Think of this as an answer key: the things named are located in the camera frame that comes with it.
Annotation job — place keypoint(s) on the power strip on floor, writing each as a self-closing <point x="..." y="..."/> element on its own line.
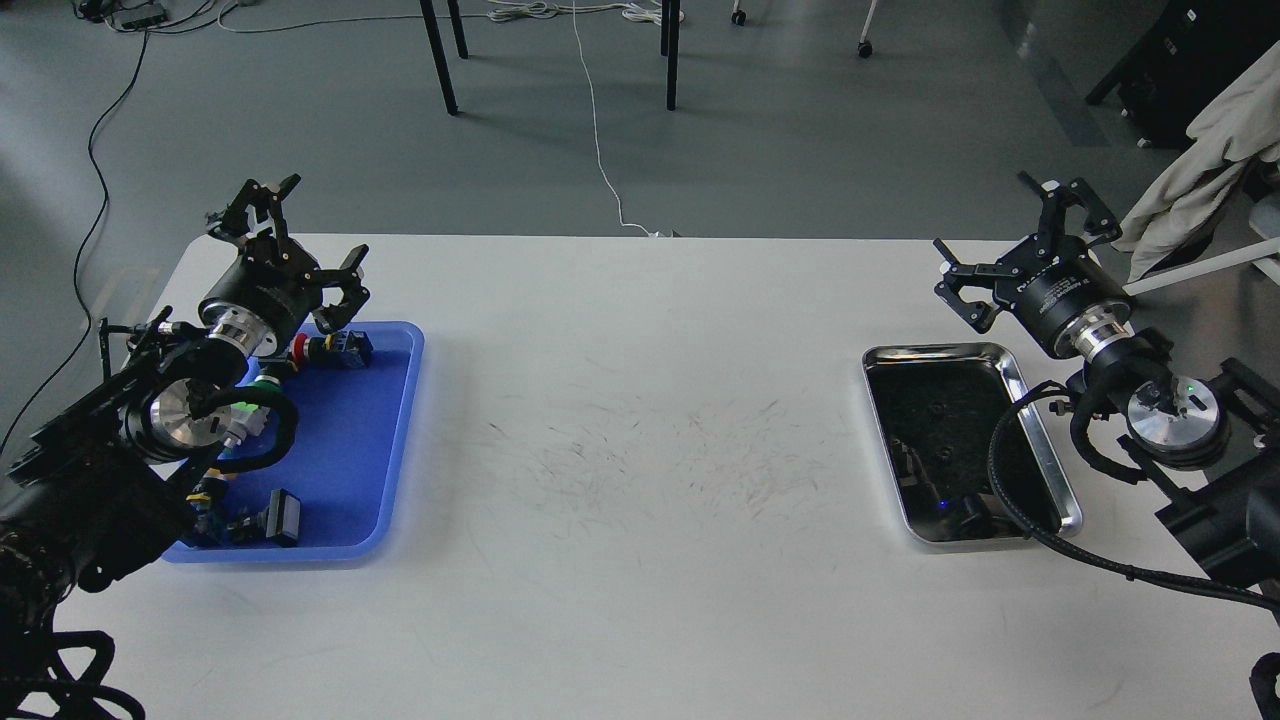
<point x="146" y="15"/>

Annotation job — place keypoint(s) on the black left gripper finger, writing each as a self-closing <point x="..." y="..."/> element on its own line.
<point x="253" y="221"/>
<point x="347" y="278"/>

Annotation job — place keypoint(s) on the green push button switch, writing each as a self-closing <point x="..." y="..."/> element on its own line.
<point x="245" y="420"/>

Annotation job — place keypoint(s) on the yellow push button switch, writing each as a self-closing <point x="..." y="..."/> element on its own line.
<point x="206" y="499"/>

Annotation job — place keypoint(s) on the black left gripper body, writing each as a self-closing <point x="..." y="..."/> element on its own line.
<point x="276" y="296"/>

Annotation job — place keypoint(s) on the black table leg right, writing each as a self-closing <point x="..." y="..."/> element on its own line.
<point x="669" y="23"/>

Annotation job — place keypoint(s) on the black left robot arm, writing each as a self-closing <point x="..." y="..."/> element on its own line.
<point x="104" y="489"/>

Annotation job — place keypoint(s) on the beige cloth on chair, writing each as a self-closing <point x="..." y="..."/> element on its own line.
<point x="1239" y="126"/>

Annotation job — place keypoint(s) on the black table leg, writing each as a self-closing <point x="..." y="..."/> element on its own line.
<point x="437" y="47"/>
<point x="669" y="23"/>

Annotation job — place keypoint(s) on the blue plastic tray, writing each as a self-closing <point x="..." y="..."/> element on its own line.
<point x="345" y="463"/>

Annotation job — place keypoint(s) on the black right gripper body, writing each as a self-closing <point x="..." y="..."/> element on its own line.
<point x="1068" y="305"/>

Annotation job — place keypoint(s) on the black cabinet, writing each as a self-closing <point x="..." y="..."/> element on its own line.
<point x="1192" y="52"/>

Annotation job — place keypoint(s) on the red push button switch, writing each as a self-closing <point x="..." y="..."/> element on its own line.
<point x="342" y="350"/>

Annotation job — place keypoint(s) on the black square push button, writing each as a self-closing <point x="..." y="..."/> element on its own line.
<point x="279" y="522"/>

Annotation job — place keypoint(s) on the black table leg left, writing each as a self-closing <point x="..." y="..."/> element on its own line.
<point x="437" y="47"/>

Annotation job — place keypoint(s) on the shiny metal tray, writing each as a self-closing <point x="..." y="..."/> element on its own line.
<point x="936" y="407"/>

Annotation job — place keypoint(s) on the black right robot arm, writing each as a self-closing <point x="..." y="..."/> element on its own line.
<point x="1210" y="446"/>

